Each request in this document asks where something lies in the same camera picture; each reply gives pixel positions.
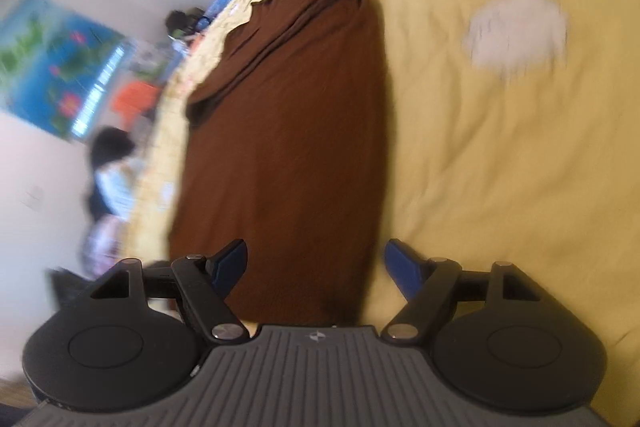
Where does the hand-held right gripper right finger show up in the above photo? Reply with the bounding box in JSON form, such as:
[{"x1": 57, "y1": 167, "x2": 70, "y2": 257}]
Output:
[{"x1": 383, "y1": 239, "x2": 544, "y2": 344}]

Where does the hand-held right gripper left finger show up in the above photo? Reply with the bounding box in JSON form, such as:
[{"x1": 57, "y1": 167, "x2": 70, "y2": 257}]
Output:
[{"x1": 90, "y1": 239, "x2": 249, "y2": 344}]

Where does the brown garment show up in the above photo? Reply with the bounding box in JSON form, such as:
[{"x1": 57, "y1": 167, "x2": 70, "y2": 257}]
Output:
[{"x1": 167, "y1": 0, "x2": 392, "y2": 327}]

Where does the yellow printed bed blanket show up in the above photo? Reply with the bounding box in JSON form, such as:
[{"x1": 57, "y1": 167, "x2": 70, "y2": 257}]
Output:
[{"x1": 120, "y1": 0, "x2": 640, "y2": 408}]

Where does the orange cloth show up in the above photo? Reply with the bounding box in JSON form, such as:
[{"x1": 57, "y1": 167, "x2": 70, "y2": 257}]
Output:
[{"x1": 110, "y1": 81, "x2": 163, "y2": 118}]

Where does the dark green bag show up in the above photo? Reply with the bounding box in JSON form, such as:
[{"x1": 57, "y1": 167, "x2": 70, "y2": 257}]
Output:
[{"x1": 165, "y1": 9, "x2": 207, "y2": 38}]

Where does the wall poster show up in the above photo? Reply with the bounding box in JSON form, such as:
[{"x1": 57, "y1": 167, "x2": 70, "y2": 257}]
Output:
[{"x1": 0, "y1": 0, "x2": 126, "y2": 142}]

